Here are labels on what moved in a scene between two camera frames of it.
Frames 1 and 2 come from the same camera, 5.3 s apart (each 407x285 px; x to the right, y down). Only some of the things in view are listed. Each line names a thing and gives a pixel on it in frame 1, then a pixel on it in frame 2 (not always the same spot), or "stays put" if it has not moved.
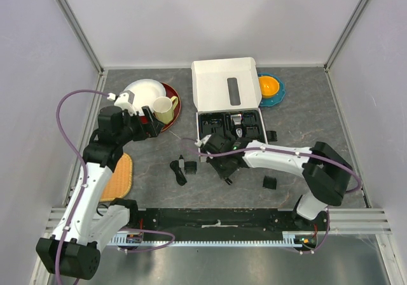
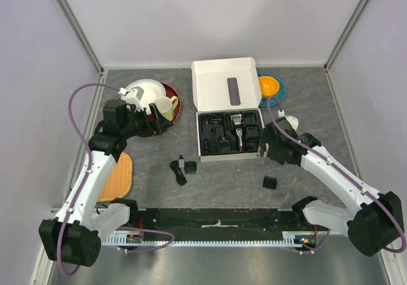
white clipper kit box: [228, 100] stays put
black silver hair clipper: [240, 130] stays put
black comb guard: [269, 182] stays put
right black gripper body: [219, 163] -> [274, 151]
